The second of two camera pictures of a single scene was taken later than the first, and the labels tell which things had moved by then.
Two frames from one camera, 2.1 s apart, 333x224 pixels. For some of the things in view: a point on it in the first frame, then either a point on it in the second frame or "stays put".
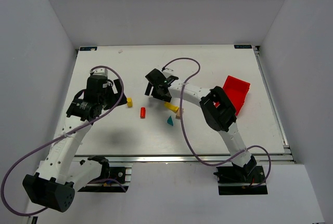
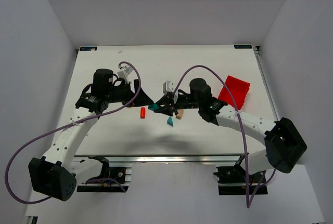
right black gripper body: x=155 y=84 to x=171 y=104
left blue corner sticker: x=88 y=48 stays put
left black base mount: x=119 y=180 stays put
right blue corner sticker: x=243 y=46 stays put
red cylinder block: x=142 y=113 stays put
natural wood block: x=178 y=114 stays put
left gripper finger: x=118 y=85 to x=136 y=85
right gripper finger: x=148 y=89 to x=166 y=109
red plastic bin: x=237 y=91 stays put
